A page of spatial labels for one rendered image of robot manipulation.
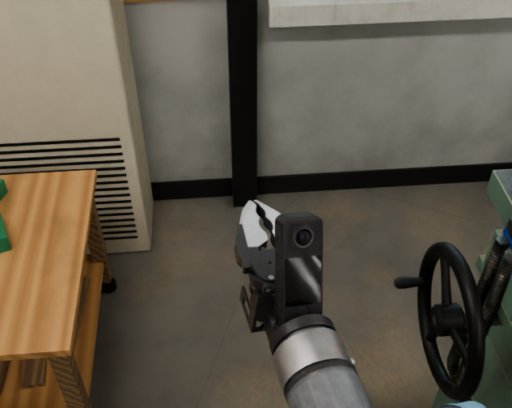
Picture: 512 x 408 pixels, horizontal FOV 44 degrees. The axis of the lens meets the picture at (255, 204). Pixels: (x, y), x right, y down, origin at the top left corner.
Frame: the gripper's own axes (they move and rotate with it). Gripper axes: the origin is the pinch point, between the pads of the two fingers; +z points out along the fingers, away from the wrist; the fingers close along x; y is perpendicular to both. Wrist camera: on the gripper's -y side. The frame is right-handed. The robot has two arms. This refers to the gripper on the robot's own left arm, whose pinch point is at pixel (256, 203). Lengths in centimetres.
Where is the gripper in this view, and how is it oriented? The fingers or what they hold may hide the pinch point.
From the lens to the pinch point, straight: 78.4
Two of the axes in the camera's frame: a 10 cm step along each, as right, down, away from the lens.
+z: -2.7, -6.6, 7.0
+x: 9.5, -0.9, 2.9
